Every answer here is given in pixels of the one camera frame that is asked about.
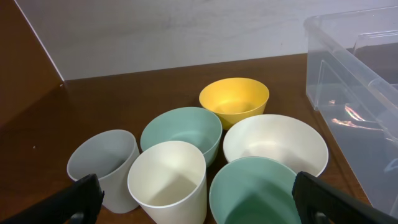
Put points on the green plastic bowl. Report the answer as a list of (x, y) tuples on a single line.
[(194, 125)]

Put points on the cream plastic cup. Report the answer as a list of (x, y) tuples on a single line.
[(168, 181)]

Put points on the white plastic bowl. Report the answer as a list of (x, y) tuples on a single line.
[(282, 138)]

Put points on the grey plastic cup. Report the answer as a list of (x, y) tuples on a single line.
[(109, 155)]

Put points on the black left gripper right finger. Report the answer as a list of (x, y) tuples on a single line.
[(318, 202)]

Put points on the yellow plastic bowl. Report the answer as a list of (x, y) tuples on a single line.
[(234, 99)]

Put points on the green plastic cup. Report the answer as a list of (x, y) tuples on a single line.
[(253, 190)]

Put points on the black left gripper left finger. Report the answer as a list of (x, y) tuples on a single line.
[(79, 203)]

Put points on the clear plastic storage container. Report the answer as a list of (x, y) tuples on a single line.
[(352, 82)]

